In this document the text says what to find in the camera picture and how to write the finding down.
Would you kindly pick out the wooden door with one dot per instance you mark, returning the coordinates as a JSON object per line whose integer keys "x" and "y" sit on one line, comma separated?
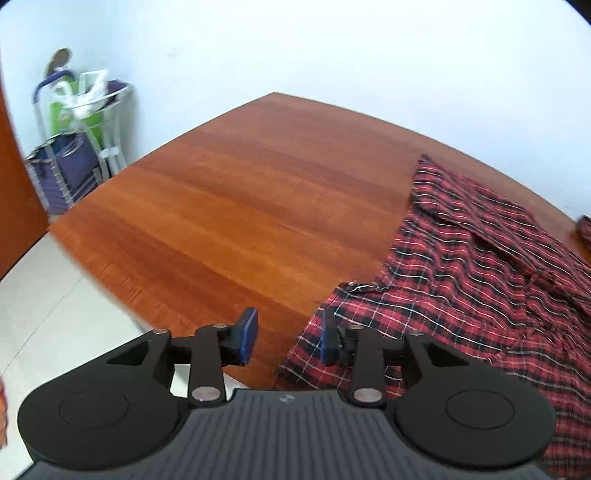
{"x": 14, "y": 184}

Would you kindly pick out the green bag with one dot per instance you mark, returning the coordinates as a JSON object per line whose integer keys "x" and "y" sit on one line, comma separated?
{"x": 57, "y": 117}

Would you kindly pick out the white metal rack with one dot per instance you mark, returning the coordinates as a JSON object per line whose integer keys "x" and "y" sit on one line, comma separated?
{"x": 117, "y": 120}

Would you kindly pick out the white plastic bag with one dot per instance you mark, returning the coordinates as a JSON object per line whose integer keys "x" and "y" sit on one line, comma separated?
{"x": 87, "y": 90}

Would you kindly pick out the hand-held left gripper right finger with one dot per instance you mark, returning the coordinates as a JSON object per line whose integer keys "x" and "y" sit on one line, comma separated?
{"x": 328, "y": 344}

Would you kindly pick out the red plaid shirt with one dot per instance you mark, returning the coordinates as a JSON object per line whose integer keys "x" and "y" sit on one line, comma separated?
{"x": 461, "y": 277}

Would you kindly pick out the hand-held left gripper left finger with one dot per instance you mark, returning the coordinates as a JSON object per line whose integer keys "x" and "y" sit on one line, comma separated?
{"x": 247, "y": 337}

